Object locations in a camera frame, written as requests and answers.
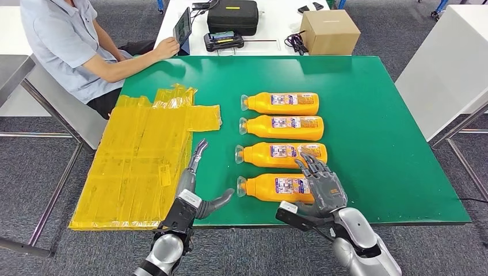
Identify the person's right hand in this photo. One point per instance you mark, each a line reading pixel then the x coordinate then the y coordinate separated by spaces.
pixel 167 48

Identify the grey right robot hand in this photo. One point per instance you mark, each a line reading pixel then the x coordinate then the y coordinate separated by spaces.
pixel 328 190

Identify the white side table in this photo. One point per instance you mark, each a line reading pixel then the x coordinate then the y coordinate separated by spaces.
pixel 9 30
pixel 442 68

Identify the black handheld controller with screen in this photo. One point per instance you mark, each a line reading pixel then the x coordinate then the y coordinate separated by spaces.
pixel 223 42

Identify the brown cardboard box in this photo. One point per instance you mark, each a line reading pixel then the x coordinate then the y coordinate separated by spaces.
pixel 331 34

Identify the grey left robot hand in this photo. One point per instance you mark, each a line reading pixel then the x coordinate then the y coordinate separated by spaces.
pixel 186 183

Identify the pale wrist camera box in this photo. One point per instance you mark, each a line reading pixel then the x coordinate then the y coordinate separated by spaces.
pixel 288 207
pixel 189 198

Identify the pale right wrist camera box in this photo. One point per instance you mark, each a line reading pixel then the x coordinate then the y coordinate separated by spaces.
pixel 288 207

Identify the grey table with metal frame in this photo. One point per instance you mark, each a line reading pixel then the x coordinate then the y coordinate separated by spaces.
pixel 11 72

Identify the black zip carrying case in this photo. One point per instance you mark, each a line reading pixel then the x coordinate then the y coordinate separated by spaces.
pixel 232 21

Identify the person's right forearm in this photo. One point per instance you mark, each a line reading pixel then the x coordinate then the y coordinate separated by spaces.
pixel 122 68

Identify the metal table frame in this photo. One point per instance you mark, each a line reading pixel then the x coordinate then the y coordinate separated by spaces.
pixel 457 127

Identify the person's left forearm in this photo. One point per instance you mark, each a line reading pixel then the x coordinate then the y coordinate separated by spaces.
pixel 114 49

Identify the green bin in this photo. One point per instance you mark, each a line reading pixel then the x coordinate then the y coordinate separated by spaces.
pixel 331 4

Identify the white desk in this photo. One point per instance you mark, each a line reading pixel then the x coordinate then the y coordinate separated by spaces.
pixel 274 19

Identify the orange detergent bottle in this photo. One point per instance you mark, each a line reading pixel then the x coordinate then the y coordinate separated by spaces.
pixel 259 156
pixel 263 106
pixel 263 129
pixel 263 188

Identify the person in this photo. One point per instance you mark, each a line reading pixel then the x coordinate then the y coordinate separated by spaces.
pixel 57 42

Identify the blue wheeled cart frame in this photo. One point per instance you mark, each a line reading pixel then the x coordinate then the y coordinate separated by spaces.
pixel 442 5

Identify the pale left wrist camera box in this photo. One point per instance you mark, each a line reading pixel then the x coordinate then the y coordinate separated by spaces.
pixel 189 198

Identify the black tablet with stand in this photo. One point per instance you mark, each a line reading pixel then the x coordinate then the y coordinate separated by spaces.
pixel 182 28

